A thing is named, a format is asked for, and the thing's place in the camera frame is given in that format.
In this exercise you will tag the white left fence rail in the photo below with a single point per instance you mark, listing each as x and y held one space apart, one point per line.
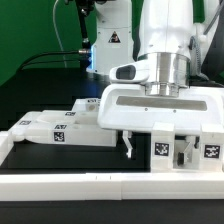
6 144

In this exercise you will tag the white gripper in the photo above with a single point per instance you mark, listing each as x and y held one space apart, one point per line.
126 107

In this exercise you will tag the white chair seat piece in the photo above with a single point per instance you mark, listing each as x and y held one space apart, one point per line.
185 154

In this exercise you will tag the white front fence rail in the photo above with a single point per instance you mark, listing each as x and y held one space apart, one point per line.
113 186

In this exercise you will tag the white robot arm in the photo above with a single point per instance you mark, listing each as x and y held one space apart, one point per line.
155 83

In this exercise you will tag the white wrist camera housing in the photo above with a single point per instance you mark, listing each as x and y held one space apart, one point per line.
131 73

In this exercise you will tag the white flat back plate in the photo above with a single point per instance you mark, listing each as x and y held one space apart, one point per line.
80 105

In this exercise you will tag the white fence rail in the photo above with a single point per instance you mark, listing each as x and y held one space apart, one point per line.
6 144
113 186

